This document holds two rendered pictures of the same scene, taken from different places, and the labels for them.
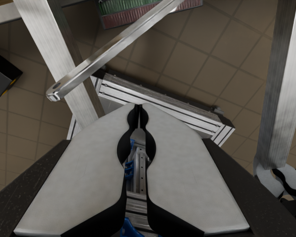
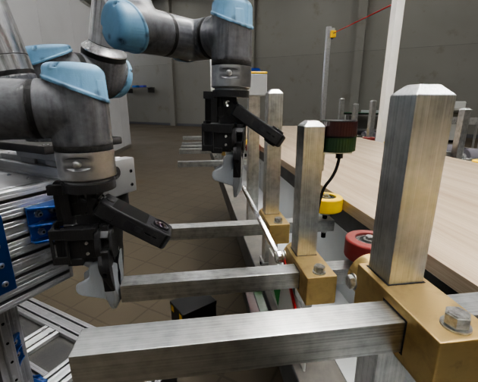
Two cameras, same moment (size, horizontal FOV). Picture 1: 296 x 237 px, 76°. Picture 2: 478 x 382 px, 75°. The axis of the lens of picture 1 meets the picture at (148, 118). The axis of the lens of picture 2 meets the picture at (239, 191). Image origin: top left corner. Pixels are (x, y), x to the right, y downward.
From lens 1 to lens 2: 63 cm
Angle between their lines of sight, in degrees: 76
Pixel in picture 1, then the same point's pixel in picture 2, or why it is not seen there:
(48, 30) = (252, 222)
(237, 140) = not seen: outside the picture
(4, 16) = (252, 252)
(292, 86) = (212, 273)
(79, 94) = (222, 223)
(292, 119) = (181, 278)
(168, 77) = not seen: outside the picture
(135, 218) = (42, 258)
